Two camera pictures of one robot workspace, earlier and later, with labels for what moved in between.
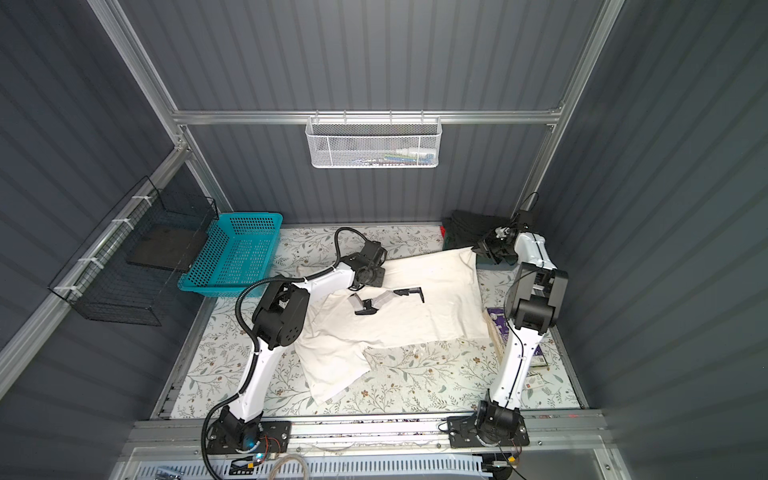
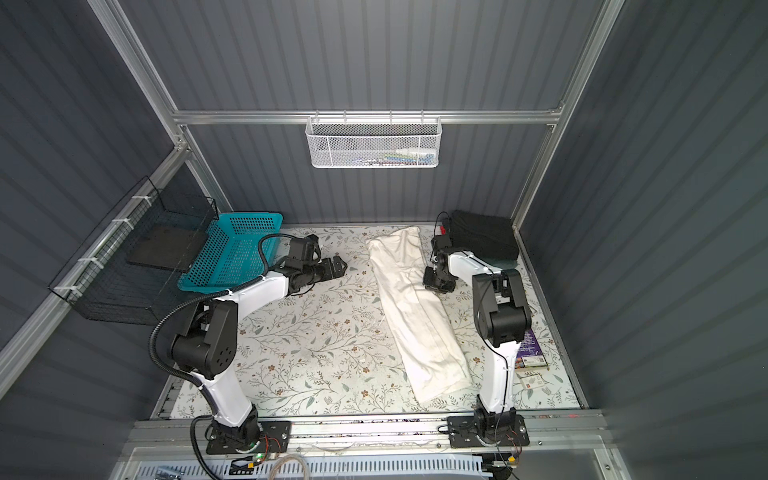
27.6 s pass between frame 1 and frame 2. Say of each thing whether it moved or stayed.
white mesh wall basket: stayed
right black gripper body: moved
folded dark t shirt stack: stayed
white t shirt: moved
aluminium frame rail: stayed
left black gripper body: moved
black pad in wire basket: stayed
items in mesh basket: stayed
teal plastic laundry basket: stayed
